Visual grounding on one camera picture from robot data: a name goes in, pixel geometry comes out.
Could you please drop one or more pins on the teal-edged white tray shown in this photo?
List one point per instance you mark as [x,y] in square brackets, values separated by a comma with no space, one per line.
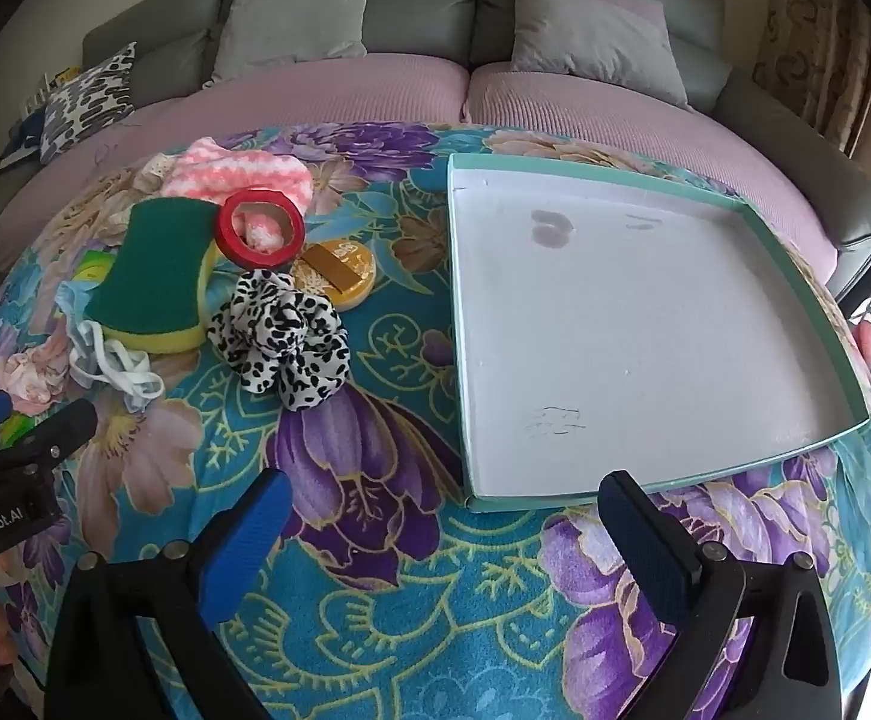
[630,315]

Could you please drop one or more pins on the plain grey cushion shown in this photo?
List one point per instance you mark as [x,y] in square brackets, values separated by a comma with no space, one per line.
[292,15]

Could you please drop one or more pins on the grey lavender cushion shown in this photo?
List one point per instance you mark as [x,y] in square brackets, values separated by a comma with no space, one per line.
[593,37]

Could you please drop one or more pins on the green tissue packet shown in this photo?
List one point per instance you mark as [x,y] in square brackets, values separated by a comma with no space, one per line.
[16,433]
[97,268]

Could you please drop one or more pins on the black white spotted scrunchie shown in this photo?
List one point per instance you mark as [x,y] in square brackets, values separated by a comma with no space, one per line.
[285,345]

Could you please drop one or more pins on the grey sofa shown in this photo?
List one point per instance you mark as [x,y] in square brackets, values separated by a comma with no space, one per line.
[420,7]

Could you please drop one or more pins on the black white patterned cushion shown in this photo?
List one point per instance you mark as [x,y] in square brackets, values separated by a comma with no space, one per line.
[90,101]

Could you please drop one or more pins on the round gold tin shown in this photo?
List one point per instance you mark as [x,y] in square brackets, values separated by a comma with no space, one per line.
[345,270]

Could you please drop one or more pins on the pink white striped towel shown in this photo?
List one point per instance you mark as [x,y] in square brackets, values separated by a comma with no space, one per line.
[255,172]

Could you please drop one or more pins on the floral blanket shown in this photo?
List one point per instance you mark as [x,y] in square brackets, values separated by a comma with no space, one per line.
[405,615]

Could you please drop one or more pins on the beige patterned curtain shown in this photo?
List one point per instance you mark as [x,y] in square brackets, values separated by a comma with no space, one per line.
[818,37]

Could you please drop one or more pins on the yellow object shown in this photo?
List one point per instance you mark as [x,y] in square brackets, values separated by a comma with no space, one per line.
[64,75]

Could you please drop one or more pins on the dark blue object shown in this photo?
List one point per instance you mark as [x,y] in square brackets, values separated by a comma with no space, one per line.
[22,139]

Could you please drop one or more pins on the green yellow sponge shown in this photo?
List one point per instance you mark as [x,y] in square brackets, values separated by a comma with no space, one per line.
[157,270]

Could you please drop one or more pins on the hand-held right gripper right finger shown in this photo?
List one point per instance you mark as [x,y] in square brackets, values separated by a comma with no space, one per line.
[641,540]

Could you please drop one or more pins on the cream lace hat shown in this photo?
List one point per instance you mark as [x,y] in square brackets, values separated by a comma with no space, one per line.
[151,169]

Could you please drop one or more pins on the red tape roll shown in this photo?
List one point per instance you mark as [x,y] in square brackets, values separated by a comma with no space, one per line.
[229,236]

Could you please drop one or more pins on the lavender sofa seat cover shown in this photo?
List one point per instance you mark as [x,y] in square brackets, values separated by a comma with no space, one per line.
[292,97]
[593,127]

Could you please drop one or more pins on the light blue face mask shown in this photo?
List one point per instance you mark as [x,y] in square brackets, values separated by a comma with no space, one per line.
[84,360]

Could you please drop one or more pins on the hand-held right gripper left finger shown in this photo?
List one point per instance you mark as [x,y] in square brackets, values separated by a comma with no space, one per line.
[244,540]

